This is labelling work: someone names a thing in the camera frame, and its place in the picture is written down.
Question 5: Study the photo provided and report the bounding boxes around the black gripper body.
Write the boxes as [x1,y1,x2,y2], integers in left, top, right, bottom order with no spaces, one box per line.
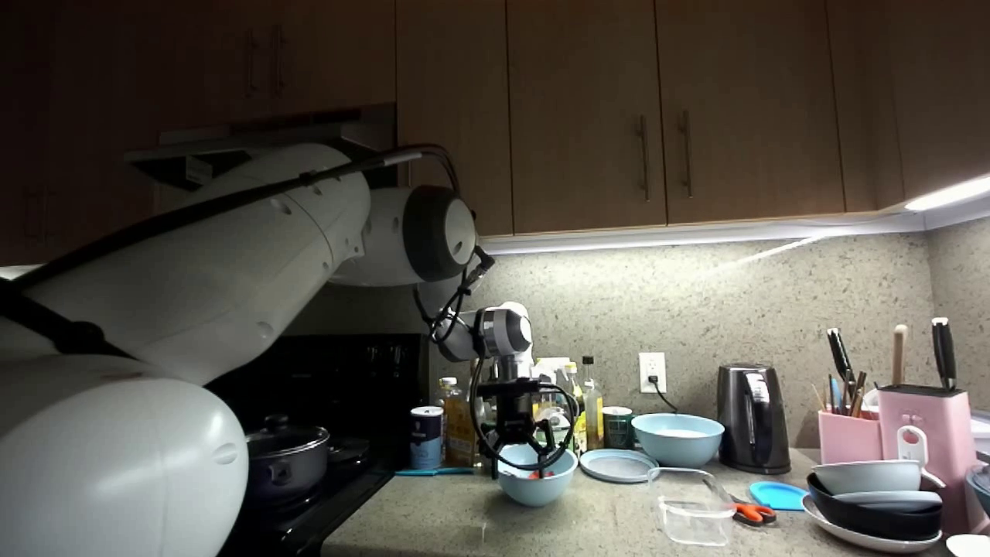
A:
[483,379,567,428]

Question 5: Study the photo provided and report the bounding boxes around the small light blue bowl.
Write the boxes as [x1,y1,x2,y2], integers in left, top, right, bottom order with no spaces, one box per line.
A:
[491,444,581,510]

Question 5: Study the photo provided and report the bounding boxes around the large light blue bowl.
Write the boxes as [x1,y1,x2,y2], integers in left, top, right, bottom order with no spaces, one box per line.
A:
[627,412,728,472]

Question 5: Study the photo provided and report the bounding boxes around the clear plastic container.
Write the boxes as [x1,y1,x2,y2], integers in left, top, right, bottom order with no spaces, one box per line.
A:
[655,495,735,550]

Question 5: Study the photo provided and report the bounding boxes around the grey blue bowl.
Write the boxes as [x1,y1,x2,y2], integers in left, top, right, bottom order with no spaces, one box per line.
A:
[807,458,945,501]

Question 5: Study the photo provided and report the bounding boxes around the black bowl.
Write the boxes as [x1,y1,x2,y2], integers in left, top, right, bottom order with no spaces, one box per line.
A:
[800,472,945,541]

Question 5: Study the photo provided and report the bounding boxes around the small white bowl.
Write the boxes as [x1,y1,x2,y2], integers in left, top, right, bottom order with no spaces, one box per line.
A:
[939,528,990,557]

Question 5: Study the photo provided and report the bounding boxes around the clear spray bottle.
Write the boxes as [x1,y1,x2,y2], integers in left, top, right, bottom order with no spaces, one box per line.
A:
[532,357,578,458]

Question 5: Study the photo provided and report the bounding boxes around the tall bottle with black cap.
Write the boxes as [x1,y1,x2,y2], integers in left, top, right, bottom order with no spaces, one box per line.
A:
[575,352,606,454]

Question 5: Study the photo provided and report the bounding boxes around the large amber bottle yellow label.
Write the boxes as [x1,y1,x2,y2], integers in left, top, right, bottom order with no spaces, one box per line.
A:
[439,375,489,472]

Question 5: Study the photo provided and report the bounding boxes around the dark green jar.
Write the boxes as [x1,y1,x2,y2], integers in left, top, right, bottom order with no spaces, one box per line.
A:
[601,404,637,451]

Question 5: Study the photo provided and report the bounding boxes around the white cap bottle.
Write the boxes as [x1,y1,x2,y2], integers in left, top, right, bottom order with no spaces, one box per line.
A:
[435,375,463,416]

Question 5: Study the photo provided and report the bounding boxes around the light blue round plate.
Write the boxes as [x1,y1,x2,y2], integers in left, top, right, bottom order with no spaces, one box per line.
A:
[575,447,662,489]

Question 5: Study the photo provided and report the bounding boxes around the dark can with white lid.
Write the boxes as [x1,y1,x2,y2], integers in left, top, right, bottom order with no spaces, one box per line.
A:
[408,401,449,473]

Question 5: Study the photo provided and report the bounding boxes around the black stove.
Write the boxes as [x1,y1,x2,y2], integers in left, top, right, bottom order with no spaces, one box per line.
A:
[203,328,432,557]

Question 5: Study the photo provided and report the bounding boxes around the black pot with lid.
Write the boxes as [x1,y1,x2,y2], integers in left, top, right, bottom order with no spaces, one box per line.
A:
[243,412,337,508]

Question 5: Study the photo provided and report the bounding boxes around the bright blue round lid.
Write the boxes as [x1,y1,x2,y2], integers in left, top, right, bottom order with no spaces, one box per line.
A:
[746,479,812,516]

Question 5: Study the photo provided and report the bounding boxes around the white under cabinet light bar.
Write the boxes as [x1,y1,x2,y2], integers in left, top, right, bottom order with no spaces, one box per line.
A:
[476,212,908,261]
[900,170,990,218]

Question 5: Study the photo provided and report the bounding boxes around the pink utensil holder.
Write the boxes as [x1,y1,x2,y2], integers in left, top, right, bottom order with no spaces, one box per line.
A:
[818,408,889,466]

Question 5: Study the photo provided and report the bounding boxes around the pink knife block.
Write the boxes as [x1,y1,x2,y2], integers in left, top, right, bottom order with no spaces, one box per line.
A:
[875,383,977,524]

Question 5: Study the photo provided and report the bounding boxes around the dark pan with dishes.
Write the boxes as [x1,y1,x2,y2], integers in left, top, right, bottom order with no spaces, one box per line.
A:
[962,460,990,519]

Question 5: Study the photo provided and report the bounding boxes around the black kettle power cord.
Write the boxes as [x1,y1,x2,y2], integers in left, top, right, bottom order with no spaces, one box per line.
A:
[647,370,687,417]

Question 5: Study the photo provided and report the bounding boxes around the white wall outlet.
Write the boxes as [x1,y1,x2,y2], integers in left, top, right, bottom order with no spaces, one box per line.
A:
[637,351,670,400]

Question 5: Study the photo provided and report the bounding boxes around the orange handled peeler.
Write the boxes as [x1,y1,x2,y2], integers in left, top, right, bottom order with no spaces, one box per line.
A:
[658,464,778,528]

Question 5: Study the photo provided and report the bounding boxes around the black handled knife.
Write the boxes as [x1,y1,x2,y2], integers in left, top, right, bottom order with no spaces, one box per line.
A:
[824,326,861,392]
[927,315,958,396]

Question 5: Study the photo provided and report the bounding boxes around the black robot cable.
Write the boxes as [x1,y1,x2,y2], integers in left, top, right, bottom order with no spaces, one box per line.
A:
[0,141,578,485]

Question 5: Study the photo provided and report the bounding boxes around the wooden handled knife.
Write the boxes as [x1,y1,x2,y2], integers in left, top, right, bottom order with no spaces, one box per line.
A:
[889,321,913,390]

